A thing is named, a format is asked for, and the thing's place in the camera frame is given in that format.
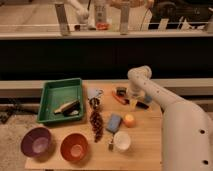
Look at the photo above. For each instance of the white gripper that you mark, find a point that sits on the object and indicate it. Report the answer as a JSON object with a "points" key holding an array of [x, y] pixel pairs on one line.
{"points": [[134, 93]]}

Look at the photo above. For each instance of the black handled brush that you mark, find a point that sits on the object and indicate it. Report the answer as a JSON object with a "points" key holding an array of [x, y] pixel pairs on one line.
{"points": [[122, 92]]}

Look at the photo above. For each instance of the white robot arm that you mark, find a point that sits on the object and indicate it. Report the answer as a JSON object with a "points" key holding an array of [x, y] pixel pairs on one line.
{"points": [[186, 127]]}

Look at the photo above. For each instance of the white plastic cup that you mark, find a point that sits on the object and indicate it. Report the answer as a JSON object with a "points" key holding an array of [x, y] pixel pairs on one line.
{"points": [[122, 141]]}

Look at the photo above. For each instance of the orange carrot toy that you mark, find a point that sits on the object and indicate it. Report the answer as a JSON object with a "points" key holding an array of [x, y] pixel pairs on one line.
{"points": [[119, 99]]}

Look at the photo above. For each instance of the blue cloth piece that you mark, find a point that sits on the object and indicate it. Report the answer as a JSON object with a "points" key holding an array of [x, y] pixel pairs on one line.
{"points": [[147, 99]]}

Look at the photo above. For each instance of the orange ball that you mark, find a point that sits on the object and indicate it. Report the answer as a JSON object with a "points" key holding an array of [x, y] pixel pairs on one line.
{"points": [[129, 120]]}

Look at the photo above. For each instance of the blue sponge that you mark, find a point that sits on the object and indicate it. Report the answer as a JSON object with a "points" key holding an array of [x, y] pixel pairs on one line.
{"points": [[113, 123]]}

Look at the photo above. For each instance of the brown pine cone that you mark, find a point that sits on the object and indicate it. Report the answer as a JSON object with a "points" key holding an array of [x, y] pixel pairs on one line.
{"points": [[96, 121]]}

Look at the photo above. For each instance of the small metal clip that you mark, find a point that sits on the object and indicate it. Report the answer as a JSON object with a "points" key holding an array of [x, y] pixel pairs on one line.
{"points": [[111, 144]]}

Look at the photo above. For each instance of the eggplant toy in tray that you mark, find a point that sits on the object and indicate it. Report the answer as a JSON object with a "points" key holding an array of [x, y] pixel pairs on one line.
{"points": [[69, 108]]}

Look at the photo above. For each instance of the orange bowl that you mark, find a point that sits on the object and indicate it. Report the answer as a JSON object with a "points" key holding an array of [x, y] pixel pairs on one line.
{"points": [[74, 147]]}

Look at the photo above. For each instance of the green plastic tray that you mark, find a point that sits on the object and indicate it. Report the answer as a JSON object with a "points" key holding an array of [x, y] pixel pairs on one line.
{"points": [[57, 93]]}

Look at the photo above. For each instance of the purple bowl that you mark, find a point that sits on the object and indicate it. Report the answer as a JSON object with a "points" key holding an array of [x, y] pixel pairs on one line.
{"points": [[36, 142]]}

